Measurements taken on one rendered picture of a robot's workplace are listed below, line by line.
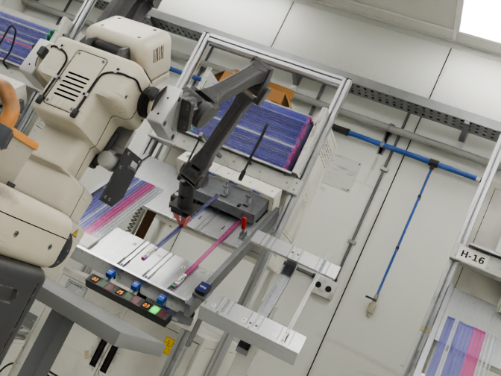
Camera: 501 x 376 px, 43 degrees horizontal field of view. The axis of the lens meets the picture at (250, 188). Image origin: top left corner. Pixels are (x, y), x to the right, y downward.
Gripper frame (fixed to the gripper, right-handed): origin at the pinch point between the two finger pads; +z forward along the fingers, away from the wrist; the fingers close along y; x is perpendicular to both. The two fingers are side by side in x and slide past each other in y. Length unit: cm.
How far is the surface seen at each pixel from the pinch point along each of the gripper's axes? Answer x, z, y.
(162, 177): -35.3, 9.8, 32.7
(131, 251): 13.7, 10.5, 13.0
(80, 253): 25.4, 10.7, 27.0
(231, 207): -28.3, 4.7, -5.8
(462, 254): -53, 0, -96
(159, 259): 11.1, 10.4, 1.9
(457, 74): -259, 4, -51
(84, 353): 29, 58, 22
